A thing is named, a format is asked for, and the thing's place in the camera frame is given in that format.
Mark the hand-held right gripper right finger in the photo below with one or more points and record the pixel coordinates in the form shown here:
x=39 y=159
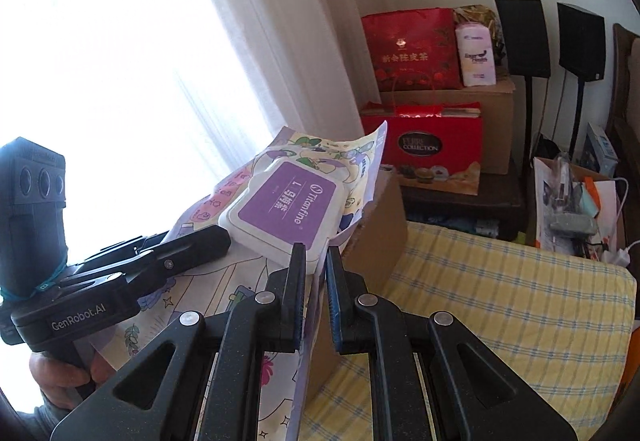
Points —
x=334 y=306

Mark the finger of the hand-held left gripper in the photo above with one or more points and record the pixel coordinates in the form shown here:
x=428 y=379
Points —
x=130 y=248
x=192 y=248

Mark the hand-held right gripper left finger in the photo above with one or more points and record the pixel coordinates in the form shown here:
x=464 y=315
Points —
x=297 y=301

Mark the large cardboard box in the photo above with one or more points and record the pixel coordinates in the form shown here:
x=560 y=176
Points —
x=380 y=231

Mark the purple printed wet wipes pack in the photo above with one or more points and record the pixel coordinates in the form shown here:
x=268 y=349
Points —
x=300 y=201

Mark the person's left forearm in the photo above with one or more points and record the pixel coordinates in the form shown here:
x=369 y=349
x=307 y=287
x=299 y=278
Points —
x=60 y=408

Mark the person's left hand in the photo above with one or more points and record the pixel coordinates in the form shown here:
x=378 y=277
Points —
x=50 y=377

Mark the dark low table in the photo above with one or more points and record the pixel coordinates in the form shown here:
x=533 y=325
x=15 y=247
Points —
x=465 y=211

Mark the yellow checkered tablecloth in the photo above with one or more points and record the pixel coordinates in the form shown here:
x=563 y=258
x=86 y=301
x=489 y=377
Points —
x=500 y=301

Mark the red chocolate gift box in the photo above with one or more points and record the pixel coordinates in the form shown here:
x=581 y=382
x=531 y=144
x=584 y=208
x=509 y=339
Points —
x=430 y=146

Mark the white sheer curtain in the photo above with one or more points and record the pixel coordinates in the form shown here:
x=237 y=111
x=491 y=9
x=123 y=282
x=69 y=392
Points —
x=260 y=21

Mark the closed brown carton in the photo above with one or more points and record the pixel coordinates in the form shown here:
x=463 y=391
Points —
x=495 y=131

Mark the black speaker stand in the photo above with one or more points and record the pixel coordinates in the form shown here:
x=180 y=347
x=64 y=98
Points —
x=579 y=121
x=527 y=126

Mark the red gift bag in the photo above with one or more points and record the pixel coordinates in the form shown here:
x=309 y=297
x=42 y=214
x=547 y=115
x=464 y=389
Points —
x=410 y=51

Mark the white tissue pack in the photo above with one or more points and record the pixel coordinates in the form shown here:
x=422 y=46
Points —
x=476 y=56

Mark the white charger plug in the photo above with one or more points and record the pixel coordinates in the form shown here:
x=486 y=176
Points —
x=617 y=256

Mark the blue grey box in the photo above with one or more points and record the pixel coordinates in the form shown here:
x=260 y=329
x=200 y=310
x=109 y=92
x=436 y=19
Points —
x=600 y=148

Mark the gold wrapping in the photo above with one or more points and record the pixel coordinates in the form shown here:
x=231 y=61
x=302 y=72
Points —
x=480 y=16

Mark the black speaker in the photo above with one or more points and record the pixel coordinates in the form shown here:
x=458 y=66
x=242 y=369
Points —
x=581 y=43
x=522 y=36

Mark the brown sofa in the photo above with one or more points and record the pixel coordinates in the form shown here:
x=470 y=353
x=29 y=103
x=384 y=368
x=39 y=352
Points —
x=627 y=121

